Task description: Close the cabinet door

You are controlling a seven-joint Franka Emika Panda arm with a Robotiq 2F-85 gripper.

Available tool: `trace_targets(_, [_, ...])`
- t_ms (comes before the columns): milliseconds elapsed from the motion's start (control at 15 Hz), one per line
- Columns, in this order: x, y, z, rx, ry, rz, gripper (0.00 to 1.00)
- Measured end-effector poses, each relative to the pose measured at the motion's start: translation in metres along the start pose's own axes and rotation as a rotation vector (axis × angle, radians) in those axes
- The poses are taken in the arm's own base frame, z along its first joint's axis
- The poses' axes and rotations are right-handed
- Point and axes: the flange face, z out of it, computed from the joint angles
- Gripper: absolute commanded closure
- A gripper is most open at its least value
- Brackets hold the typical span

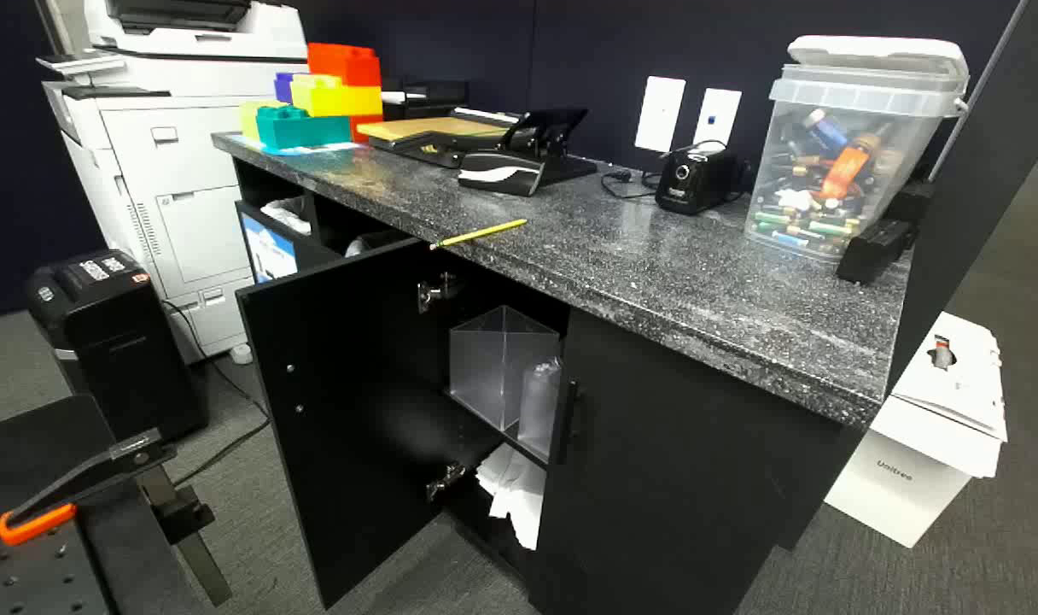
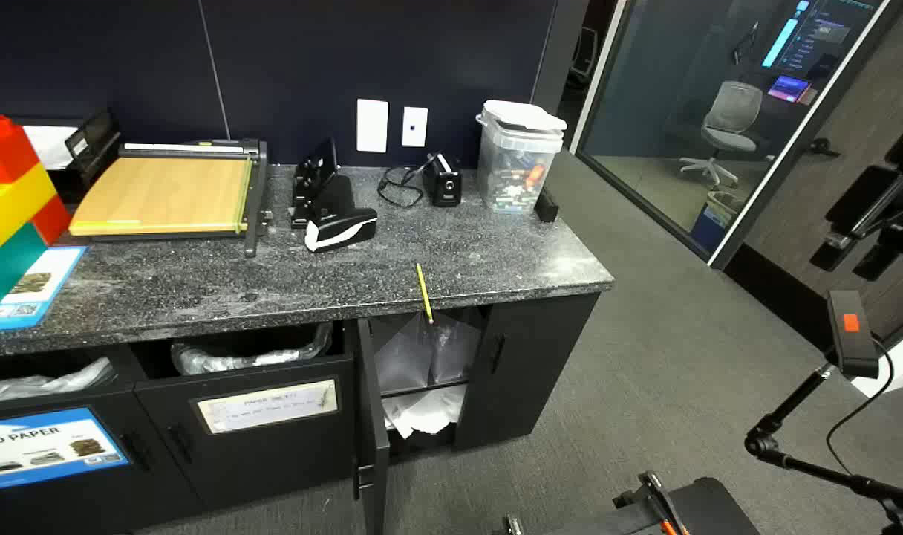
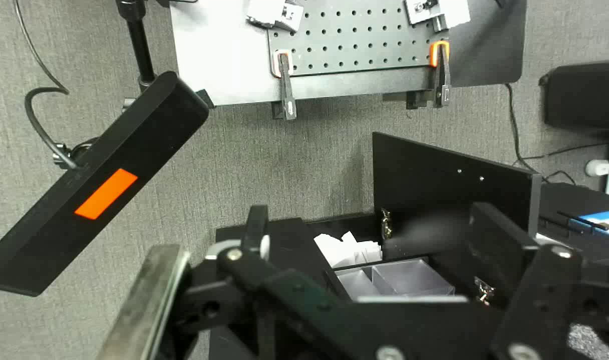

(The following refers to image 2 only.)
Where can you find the black cabinet door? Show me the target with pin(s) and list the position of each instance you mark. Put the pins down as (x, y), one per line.
(373, 439)
(518, 365)

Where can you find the white papers inside cabinet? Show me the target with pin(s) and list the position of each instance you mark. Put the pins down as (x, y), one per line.
(423, 369)

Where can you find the yellow pencil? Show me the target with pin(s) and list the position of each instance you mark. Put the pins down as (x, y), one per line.
(426, 297)

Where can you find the black electric pencil sharpener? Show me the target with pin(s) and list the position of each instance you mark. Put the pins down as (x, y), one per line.
(441, 182)

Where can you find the small black box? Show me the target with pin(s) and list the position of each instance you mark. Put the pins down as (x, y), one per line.
(546, 206)

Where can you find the black and white stapler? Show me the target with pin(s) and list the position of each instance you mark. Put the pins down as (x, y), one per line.
(334, 219)

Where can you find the clear plastic container with lid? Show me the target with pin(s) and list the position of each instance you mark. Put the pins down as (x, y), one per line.
(518, 149)

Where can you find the white outlet plate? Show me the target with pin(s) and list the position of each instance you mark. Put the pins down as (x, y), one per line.
(414, 129)

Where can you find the black hole punch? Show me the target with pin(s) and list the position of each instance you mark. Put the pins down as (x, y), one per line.
(310, 176)

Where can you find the black trash bin drawer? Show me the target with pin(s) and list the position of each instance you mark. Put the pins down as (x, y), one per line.
(255, 433)

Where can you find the wooden paper cutter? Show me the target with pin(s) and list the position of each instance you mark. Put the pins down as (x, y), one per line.
(175, 193)

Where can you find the white office chair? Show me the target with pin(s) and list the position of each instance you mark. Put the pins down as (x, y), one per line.
(726, 129)

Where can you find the black label printer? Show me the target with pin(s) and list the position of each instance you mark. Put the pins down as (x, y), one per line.
(76, 154)

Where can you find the black recycling drawer blue label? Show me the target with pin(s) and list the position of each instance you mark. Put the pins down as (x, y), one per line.
(79, 454)

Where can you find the blue paper sheet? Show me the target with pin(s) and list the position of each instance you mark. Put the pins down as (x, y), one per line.
(37, 289)

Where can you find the colourful toy block stack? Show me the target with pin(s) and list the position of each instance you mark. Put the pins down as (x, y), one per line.
(31, 210)

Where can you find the white light switch plate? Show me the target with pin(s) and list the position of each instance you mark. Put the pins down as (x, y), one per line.
(373, 126)

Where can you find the black camera on stand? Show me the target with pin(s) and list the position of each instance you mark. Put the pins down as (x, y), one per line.
(854, 343)

